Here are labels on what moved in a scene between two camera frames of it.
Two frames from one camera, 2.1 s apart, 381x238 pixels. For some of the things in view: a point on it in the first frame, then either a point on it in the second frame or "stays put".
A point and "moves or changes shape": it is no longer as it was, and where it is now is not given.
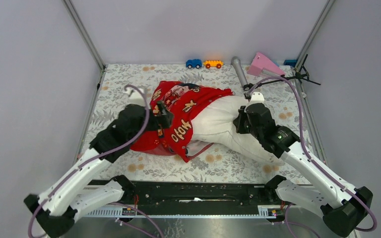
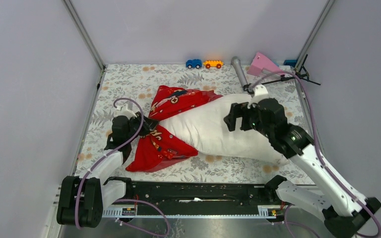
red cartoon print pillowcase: [173, 139] moves or changes shape
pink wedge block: [260, 62] stays put
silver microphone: [236, 62] stays put
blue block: [291, 62] stays put
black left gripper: [164, 121] -> [148, 124]
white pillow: [214, 124] moves or changes shape
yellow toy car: [209, 63] stays put
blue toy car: [194, 63] stays put
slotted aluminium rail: [263, 211] stays put
